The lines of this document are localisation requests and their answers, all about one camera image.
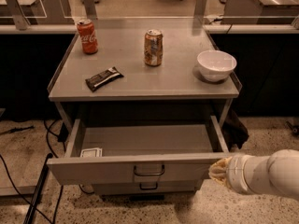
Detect black floor cable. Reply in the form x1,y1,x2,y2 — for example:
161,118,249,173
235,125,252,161
0,119,68,224

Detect white card in drawer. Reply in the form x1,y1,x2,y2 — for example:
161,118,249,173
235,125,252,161
80,147,102,158

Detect red Coca-Cola can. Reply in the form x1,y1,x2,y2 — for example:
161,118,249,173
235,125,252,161
77,19,98,54

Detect grey metal drawer cabinet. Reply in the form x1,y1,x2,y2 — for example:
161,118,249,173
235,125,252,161
47,17,243,202

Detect grey drawer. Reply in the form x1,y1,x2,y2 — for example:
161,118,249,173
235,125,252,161
93,179,203,196
48,117,232,185

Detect grey lower drawer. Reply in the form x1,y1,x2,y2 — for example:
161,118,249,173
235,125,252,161
93,179,203,196

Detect orange patterned soda can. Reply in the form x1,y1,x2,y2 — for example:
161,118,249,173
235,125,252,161
144,29,163,66

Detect grey top drawer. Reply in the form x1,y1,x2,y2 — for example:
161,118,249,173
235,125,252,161
48,117,232,185

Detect dark snack bar wrapper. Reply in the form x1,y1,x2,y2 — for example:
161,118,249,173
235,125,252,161
85,67,123,91

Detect grey background desk right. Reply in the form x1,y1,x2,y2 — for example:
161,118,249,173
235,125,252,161
221,0,299,24

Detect white ceramic bowl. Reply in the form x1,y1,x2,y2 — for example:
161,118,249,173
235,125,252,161
197,50,237,82

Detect grey background desk left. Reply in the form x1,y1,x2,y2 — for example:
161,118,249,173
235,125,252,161
0,0,74,25

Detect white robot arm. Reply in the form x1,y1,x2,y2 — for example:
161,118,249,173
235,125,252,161
208,149,299,201

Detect grey background desk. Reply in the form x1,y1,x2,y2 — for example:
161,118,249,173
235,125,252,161
0,0,74,25
221,0,299,24

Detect black bar on floor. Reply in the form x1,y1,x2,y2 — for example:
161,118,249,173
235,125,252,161
23,153,53,224

